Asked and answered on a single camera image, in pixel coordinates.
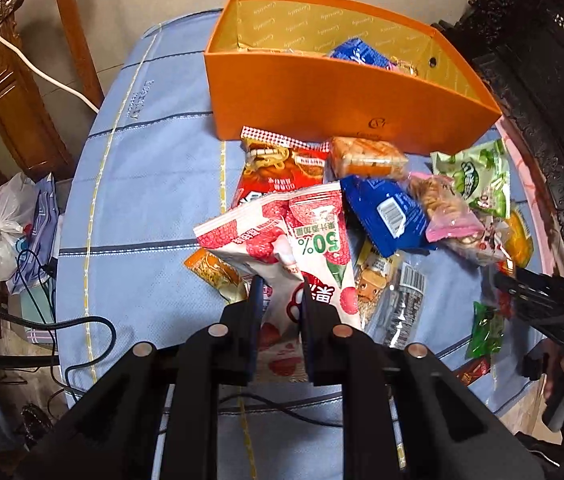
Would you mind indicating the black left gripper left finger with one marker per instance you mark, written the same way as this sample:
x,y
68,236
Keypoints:
x,y
239,347

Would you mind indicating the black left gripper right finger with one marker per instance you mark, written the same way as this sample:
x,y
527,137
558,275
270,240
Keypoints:
x,y
317,320

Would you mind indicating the small green plum packet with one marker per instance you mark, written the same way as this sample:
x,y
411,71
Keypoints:
x,y
487,332

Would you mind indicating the red white strawberry pouch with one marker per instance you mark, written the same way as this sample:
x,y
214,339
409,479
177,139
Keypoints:
x,y
293,240

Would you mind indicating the blue cookie bag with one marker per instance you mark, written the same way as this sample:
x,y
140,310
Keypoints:
x,y
392,219

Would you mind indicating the green jelly drink pouch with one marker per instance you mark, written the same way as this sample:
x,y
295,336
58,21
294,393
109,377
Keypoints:
x,y
481,175

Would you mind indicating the red noodle snack bag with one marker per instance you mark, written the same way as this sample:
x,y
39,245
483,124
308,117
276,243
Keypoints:
x,y
278,164

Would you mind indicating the orange white snack packet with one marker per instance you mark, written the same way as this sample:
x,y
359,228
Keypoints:
x,y
218,274

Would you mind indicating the clear barcode snack packet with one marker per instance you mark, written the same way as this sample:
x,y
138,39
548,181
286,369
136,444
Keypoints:
x,y
405,306

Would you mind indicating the yellow wrapped cake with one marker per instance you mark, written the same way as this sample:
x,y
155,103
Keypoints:
x,y
519,243

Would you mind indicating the yellow peanut bar packet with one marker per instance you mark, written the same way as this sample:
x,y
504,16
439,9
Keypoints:
x,y
374,274

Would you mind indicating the red wafer bar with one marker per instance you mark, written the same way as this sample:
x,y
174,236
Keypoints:
x,y
473,370

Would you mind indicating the cartoon candy clear packet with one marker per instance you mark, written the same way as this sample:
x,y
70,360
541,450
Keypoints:
x,y
484,248

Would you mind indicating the pink biscuit bag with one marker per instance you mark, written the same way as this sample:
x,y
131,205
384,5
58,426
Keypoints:
x,y
449,216

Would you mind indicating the clear wrapped sandwich cake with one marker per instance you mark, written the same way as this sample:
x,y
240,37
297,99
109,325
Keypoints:
x,y
366,158

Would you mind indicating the light blue tablecloth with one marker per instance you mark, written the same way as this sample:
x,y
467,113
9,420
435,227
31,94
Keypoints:
x,y
151,169

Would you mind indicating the white plastic bag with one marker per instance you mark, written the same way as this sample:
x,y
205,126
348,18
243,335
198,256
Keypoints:
x,y
18,198

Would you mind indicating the orange cardboard box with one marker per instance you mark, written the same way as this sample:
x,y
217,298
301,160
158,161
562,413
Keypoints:
x,y
314,69

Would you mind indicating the brown wooden chair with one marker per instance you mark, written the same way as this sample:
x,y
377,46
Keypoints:
x,y
25,126

